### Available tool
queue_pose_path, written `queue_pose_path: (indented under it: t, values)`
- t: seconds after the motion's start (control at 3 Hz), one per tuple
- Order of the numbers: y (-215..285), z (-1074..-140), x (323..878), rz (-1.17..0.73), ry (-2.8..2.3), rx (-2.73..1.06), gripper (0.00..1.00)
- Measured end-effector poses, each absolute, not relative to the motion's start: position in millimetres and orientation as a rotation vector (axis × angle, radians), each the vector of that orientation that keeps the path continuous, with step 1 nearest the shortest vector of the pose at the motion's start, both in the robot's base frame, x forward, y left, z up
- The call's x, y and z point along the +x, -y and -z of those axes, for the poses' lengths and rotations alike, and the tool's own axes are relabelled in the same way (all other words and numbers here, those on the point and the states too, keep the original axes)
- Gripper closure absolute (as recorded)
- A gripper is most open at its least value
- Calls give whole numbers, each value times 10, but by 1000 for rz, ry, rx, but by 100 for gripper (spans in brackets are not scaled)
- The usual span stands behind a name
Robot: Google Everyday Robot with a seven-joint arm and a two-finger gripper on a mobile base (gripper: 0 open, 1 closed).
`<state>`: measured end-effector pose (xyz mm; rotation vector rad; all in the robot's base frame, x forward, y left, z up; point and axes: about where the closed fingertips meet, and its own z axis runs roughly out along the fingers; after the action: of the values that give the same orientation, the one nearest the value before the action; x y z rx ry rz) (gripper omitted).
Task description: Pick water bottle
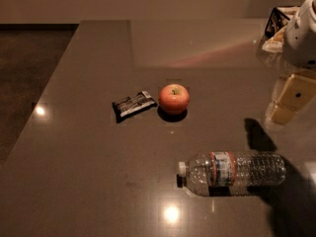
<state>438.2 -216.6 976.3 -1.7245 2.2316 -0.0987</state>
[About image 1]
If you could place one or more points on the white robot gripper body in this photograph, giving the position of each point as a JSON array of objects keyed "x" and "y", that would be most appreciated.
[{"x": 301, "y": 39}]

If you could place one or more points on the red apple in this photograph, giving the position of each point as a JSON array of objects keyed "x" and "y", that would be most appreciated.
[{"x": 174, "y": 99}]

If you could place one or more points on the clear plastic water bottle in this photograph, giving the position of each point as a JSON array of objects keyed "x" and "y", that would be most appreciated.
[{"x": 214, "y": 173}]

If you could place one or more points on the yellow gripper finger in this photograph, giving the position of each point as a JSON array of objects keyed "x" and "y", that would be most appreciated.
[{"x": 291, "y": 94}]

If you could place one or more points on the black wire basket with items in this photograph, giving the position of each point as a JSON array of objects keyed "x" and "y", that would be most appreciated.
[{"x": 275, "y": 28}]

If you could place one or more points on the black snack bar wrapper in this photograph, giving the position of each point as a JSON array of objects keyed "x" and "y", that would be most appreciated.
[{"x": 133, "y": 105}]

